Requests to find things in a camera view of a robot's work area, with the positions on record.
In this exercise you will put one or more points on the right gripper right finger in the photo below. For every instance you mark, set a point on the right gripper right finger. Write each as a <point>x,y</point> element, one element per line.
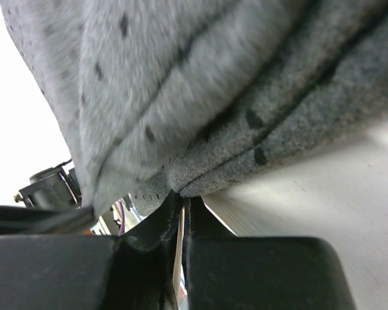
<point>225,271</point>

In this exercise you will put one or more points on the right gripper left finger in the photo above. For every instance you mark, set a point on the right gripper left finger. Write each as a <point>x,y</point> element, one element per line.
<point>47,261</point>

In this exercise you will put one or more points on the dark grey dotted skirt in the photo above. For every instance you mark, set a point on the dark grey dotted skirt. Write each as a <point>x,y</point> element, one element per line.
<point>195,96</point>

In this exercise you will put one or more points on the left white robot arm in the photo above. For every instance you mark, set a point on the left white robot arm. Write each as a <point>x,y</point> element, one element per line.
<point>53,189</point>

